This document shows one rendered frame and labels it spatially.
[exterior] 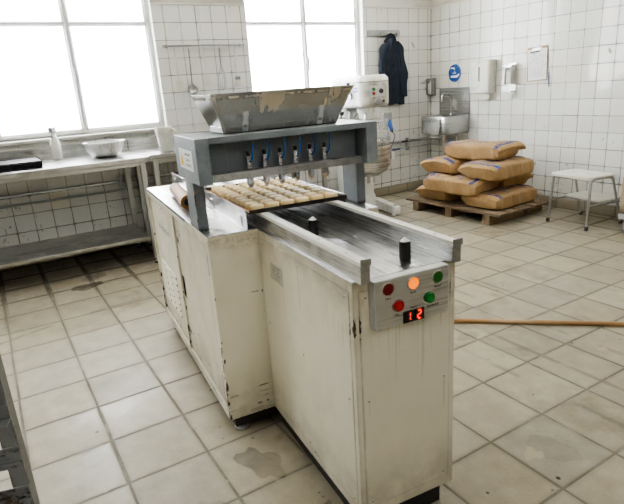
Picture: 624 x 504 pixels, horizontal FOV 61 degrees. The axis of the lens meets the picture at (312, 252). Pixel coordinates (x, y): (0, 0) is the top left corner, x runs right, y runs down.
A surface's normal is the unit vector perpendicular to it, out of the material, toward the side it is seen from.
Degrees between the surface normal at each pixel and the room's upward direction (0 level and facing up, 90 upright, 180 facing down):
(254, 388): 90
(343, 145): 90
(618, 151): 90
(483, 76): 90
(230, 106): 115
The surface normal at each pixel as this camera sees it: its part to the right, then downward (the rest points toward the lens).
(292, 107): 0.42, 0.62
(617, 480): -0.07, -0.95
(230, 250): 0.44, 0.24
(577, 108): -0.85, 0.21
